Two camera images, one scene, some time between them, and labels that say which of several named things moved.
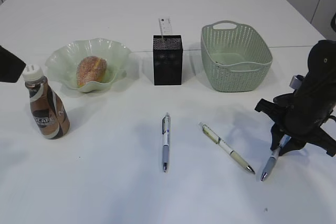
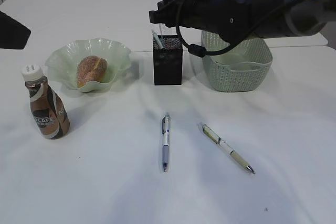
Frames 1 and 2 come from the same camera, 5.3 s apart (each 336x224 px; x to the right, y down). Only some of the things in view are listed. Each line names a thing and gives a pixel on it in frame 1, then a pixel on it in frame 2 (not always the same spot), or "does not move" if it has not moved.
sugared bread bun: [91, 68] does not move
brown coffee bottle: [50, 116] does not move
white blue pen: [275, 153] to [157, 39]
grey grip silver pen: [165, 131] does not move
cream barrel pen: [238, 157] does not move
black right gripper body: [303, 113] to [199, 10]
